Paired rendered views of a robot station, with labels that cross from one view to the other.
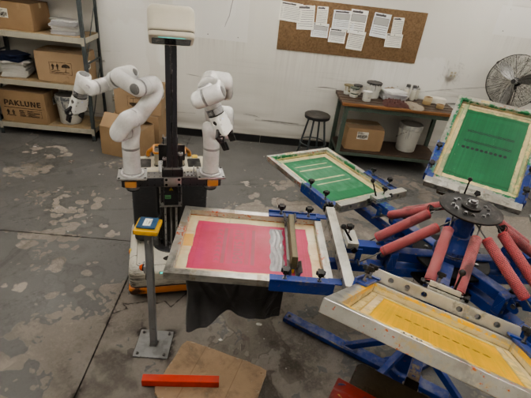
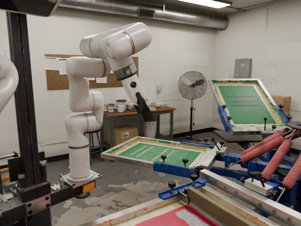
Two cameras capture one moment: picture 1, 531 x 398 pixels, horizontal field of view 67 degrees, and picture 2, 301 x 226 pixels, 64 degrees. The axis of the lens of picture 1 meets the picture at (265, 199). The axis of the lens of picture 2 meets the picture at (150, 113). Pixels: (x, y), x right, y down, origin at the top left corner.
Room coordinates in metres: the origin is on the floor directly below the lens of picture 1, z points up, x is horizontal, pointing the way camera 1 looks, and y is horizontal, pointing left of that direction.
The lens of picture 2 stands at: (1.00, 0.59, 1.65)
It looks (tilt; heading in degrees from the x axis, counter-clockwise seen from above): 10 degrees down; 330
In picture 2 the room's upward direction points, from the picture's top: straight up
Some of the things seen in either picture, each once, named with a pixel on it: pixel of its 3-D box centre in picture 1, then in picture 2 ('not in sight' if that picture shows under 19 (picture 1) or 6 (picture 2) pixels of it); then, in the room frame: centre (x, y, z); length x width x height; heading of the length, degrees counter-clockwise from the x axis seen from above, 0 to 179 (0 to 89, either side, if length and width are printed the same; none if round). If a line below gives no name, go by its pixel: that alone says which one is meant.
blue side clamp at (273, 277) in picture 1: (301, 283); not in sight; (1.42, -0.21, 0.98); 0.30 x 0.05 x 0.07; 93
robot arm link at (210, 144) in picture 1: (213, 135); (79, 129); (2.13, 0.34, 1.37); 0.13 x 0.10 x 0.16; 95
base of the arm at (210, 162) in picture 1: (210, 159); (78, 160); (2.14, 0.35, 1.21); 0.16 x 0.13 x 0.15; 17
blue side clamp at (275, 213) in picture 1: (294, 218); (182, 193); (1.98, -0.18, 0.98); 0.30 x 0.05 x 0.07; 93
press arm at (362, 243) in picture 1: (359, 246); (264, 191); (1.72, -0.52, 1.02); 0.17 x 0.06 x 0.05; 93
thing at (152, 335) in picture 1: (151, 290); not in sight; (1.78, 0.62, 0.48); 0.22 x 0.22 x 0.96; 3
